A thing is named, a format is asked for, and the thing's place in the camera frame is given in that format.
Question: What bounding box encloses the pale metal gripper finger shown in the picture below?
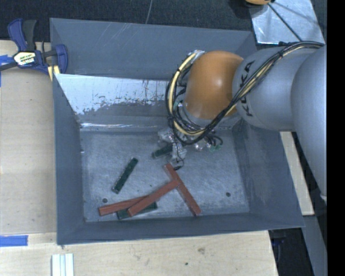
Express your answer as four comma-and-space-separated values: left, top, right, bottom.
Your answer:
171, 147, 188, 166

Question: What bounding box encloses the dark green block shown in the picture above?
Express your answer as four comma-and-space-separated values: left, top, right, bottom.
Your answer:
111, 157, 139, 195
151, 145, 174, 159
116, 201, 159, 221

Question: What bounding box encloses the red-brown flat block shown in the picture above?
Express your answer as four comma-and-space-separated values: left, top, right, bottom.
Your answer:
98, 195, 148, 217
126, 180, 180, 218
163, 163, 202, 217

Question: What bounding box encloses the grey metal bin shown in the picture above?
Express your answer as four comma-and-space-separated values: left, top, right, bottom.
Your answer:
49, 17, 306, 246

